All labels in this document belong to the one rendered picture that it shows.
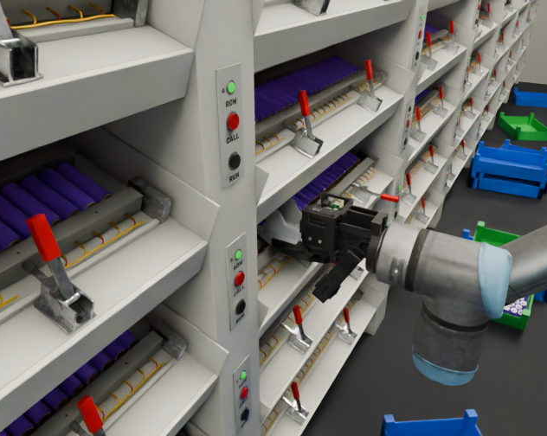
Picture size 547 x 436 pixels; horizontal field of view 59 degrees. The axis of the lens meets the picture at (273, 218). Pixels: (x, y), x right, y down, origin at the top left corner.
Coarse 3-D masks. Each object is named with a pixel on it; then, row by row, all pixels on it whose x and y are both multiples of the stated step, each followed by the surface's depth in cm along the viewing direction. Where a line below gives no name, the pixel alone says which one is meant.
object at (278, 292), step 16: (368, 144) 113; (384, 160) 113; (400, 160) 111; (368, 176) 110; (384, 176) 113; (384, 192) 114; (272, 272) 77; (288, 272) 78; (304, 272) 79; (272, 288) 74; (288, 288) 75; (272, 304) 72; (288, 304) 79; (272, 320) 73
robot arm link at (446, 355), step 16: (432, 320) 66; (416, 336) 72; (432, 336) 67; (448, 336) 65; (464, 336) 64; (480, 336) 65; (416, 352) 71; (432, 352) 68; (448, 352) 66; (464, 352) 66; (480, 352) 68; (416, 368) 72; (432, 368) 69; (448, 368) 67; (464, 368) 67; (448, 384) 69
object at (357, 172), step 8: (368, 160) 111; (360, 168) 107; (368, 168) 110; (352, 176) 103; (360, 176) 108; (344, 184) 100; (328, 192) 95; (336, 192) 96; (344, 192) 100; (320, 200) 92; (336, 200) 97; (272, 248) 78; (264, 256) 76; (272, 256) 76; (264, 264) 74; (280, 264) 78; (264, 272) 75
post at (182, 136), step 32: (224, 0) 44; (224, 32) 45; (192, 64) 43; (224, 64) 46; (192, 96) 44; (128, 128) 50; (160, 128) 48; (192, 128) 46; (160, 160) 50; (192, 160) 47; (224, 192) 51; (224, 224) 53; (224, 256) 55; (256, 256) 61; (192, 288) 56; (224, 288) 56; (256, 288) 64; (192, 320) 58; (224, 320) 58; (256, 320) 66; (256, 352) 69; (224, 384) 62; (256, 384) 71; (192, 416) 68; (224, 416) 64; (256, 416) 74
